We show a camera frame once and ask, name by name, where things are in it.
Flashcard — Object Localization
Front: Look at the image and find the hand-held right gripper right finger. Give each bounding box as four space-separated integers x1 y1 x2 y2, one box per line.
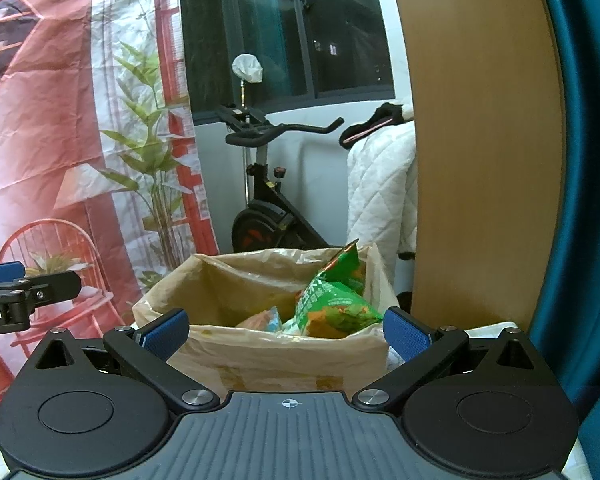
351 306 551 414

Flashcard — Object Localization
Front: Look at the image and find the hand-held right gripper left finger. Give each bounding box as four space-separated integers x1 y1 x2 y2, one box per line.
22 309 222 415

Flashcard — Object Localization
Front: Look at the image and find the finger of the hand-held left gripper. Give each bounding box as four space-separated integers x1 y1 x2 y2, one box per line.
0 261 26 294
10 270 82 307

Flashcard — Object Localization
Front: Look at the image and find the green snack bag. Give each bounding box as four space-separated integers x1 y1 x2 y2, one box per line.
282 239 385 341

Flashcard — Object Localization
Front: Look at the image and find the orange blue snack packet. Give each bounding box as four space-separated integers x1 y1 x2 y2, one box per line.
235 305 283 334

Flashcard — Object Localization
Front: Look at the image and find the cardboard box with plastic liner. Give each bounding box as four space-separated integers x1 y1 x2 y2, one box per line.
131 242 396 397

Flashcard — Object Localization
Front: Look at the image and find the checked tablecloth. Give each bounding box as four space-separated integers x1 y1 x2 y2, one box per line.
386 319 594 480

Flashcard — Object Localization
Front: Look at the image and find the black exercise bike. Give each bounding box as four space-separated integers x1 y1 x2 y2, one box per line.
216 104 346 256

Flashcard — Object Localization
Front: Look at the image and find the white quilted blanket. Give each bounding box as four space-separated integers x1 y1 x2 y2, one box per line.
346 120 419 312

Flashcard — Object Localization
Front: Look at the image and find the red printed backdrop cloth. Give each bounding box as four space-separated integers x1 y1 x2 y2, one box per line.
0 0 221 407

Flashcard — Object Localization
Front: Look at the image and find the wooden board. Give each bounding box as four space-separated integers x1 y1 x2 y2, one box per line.
384 0 567 334

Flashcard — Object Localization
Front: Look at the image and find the black garment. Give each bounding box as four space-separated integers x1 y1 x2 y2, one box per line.
338 102 415 150

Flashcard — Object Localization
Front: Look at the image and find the teal curtain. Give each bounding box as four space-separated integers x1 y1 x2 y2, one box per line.
527 0 600 480

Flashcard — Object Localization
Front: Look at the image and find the white plastic bag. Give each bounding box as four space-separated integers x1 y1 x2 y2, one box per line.
231 53 264 85

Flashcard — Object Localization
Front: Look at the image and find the dark window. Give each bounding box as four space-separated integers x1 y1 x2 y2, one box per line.
179 0 396 124

